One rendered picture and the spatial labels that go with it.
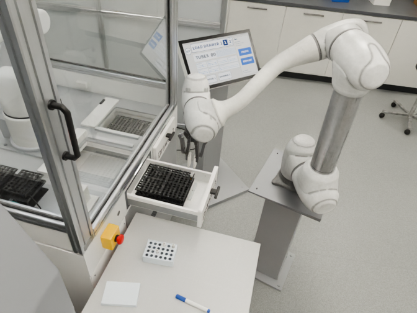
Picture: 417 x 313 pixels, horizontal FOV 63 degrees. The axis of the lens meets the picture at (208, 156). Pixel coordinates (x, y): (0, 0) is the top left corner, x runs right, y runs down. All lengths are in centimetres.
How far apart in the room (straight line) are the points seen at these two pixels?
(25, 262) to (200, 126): 71
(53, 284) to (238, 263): 99
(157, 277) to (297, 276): 122
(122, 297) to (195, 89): 80
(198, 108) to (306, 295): 156
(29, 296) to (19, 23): 52
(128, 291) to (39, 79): 85
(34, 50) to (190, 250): 99
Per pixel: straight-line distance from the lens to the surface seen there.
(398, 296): 264
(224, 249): 151
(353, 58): 118
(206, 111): 114
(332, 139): 137
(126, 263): 148
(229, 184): 279
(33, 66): 87
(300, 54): 131
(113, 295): 140
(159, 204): 149
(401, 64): 465
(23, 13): 83
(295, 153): 163
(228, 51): 224
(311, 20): 422
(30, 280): 58
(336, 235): 274
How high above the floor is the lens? 201
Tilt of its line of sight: 41 degrees down
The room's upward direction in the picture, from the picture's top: 5 degrees clockwise
